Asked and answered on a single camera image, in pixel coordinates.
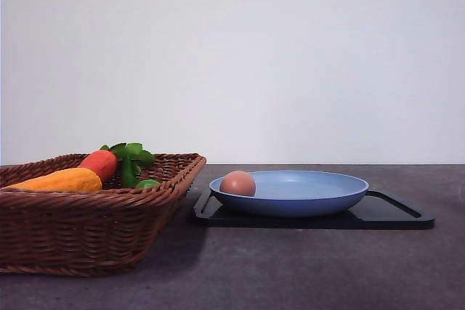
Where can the blue plate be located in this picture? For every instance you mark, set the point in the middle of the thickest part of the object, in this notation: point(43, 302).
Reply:
point(292, 193)

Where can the brown egg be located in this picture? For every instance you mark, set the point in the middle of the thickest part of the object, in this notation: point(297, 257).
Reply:
point(239, 183)

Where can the brown wicker basket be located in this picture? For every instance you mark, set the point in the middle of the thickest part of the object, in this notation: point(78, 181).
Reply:
point(103, 233)

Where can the black serving tray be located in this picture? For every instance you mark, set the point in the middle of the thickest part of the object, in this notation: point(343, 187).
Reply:
point(376, 210)

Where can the green toy pepper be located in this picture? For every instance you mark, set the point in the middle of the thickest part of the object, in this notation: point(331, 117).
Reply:
point(130, 157)

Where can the red-orange toy carrot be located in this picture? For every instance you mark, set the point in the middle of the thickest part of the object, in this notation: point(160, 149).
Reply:
point(103, 162)

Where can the yellow-orange toy vegetable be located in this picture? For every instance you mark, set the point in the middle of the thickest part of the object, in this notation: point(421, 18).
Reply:
point(76, 179)

